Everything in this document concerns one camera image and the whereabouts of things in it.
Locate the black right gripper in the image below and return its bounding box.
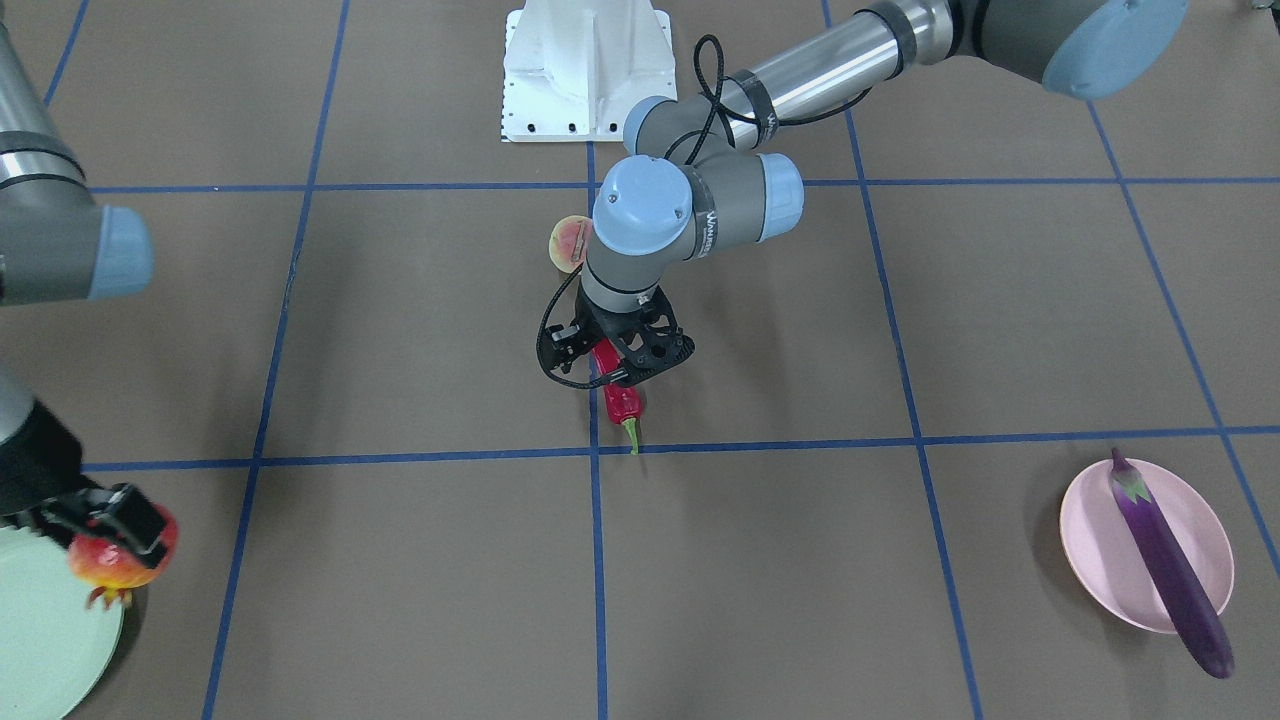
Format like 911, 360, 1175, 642
1, 400, 166, 569

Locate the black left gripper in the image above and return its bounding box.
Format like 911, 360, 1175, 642
545, 287, 695, 389

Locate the red chili pepper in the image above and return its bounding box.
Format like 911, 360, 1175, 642
591, 340, 645, 455

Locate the red yellow pomegranate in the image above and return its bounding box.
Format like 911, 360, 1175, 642
67, 503, 180, 611

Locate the purple eggplant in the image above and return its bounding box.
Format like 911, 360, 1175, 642
1108, 447, 1236, 679

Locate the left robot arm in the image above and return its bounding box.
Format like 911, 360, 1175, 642
535, 1, 1189, 389

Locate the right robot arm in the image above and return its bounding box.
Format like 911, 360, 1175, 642
1, 31, 172, 569

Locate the pink yellow peach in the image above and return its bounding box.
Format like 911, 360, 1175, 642
547, 215, 594, 274

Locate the green plate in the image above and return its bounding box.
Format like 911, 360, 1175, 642
1, 527, 123, 719

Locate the pink plate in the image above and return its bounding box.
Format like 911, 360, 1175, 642
1059, 457, 1236, 634

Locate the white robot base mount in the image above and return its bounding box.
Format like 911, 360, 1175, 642
500, 1, 678, 143

